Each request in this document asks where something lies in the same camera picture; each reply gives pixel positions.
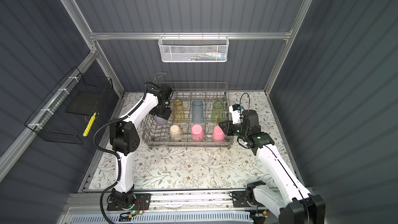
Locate purple plastic cup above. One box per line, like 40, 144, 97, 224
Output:
154, 116, 168, 125

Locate pink plastic cup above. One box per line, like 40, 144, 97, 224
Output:
191, 124, 204, 142
212, 125, 226, 142

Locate green glass cup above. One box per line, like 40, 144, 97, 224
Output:
211, 101, 224, 124

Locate yellow glass cup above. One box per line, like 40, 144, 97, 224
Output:
172, 100, 186, 123

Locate beige plastic cup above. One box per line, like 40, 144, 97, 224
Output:
170, 124, 184, 142

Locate pink plastic cup front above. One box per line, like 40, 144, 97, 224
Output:
191, 124, 204, 142

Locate blue translucent cup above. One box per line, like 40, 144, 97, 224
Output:
192, 100, 204, 124

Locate grey wire dish rack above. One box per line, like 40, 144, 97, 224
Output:
141, 72, 233, 149

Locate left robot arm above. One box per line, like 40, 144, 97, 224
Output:
92, 82, 173, 224

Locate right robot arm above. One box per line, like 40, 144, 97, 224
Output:
218, 103, 326, 224

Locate floral table mat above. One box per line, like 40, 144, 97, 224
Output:
88, 91, 294, 190

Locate tubes in white basket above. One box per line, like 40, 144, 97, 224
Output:
183, 52, 227, 62

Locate black pad in basket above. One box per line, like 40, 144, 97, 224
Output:
65, 92, 106, 116

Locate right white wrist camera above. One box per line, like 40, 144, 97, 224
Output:
229, 104, 242, 124

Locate white mesh wall basket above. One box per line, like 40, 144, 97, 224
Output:
158, 36, 230, 63

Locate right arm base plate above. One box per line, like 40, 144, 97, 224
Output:
229, 190, 251, 208

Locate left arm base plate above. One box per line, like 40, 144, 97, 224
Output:
106, 191, 151, 211

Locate black wire wall basket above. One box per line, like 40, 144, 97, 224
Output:
25, 69, 118, 145

